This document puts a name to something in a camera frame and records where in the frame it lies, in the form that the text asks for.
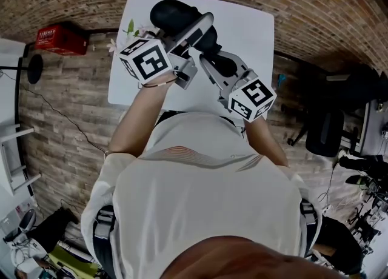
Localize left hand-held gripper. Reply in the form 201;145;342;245
116;12;215;90

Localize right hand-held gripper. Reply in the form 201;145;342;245
198;51;278;121

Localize person's left forearm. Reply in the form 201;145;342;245
107;81;177;160

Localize person's right forearm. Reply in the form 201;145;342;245
243;116;289;169

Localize pink artificial flowers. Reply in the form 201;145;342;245
106;18;158;55

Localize person's black trousers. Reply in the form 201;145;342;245
155;109;241;129

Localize red plastic crate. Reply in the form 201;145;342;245
34;24;89;56

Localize black standing fan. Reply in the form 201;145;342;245
0;53;44;86

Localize black office chair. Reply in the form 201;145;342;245
287;109;346;158

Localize small white side table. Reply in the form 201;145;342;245
0;124;42;197

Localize white desk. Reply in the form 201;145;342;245
360;98;388;158

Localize black bag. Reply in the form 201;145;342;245
28;206;81;254

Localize person's face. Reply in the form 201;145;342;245
162;234;350;279

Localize lime green mat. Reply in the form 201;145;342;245
47;243;101;279

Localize black tripod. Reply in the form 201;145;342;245
350;201;383;243

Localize thin cord bracelet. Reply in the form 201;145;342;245
141;75;179;89

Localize black floor cable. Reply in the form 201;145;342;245
20;84;110;155

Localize black camera gear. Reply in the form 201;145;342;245
337;152;388;188

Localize grey harness strap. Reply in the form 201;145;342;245
92;204;116;274
298;198;319;258

